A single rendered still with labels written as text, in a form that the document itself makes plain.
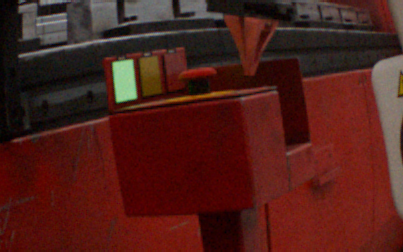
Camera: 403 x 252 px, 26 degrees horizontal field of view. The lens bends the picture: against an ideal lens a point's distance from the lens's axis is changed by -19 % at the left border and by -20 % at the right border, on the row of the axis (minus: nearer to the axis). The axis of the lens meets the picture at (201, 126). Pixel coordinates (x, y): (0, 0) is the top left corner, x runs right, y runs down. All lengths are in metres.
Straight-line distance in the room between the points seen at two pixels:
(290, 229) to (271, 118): 0.80
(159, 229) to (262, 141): 0.41
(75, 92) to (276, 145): 0.32
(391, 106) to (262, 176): 0.33
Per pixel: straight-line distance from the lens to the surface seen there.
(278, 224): 1.84
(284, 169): 1.14
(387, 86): 0.78
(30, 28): 1.42
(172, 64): 1.25
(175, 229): 1.50
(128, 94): 1.15
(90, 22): 1.58
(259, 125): 1.08
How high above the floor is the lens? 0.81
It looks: 3 degrees down
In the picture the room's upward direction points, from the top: 8 degrees counter-clockwise
